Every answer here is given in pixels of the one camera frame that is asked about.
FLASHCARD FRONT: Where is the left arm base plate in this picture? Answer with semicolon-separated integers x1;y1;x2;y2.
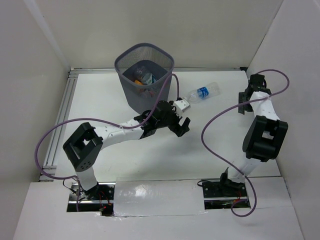
62;180;116;217

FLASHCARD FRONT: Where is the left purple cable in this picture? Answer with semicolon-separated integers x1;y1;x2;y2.
34;73;181;212

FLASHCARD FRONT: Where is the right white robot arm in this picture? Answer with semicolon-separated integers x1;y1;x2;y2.
218;74;289;196

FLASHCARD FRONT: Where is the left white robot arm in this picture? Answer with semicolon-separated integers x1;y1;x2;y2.
62;98;191;200

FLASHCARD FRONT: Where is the crushed bottle green label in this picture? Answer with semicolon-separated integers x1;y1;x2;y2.
133;65;157;86

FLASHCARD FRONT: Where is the aluminium frame rail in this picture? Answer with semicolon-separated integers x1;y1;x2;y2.
53;70;252;182

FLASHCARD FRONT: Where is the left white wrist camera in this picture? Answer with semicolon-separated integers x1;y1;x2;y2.
172;99;191;117

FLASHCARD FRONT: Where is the grey mesh waste bin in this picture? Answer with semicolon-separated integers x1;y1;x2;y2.
114;43;175;114

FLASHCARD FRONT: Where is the clear bottle blue label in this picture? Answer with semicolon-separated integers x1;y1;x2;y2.
184;82;221;104

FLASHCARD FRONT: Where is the orange juice bottle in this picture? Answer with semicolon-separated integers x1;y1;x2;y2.
134;79;144;86

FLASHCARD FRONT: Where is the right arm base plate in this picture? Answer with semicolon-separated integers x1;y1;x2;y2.
197;179;251;210

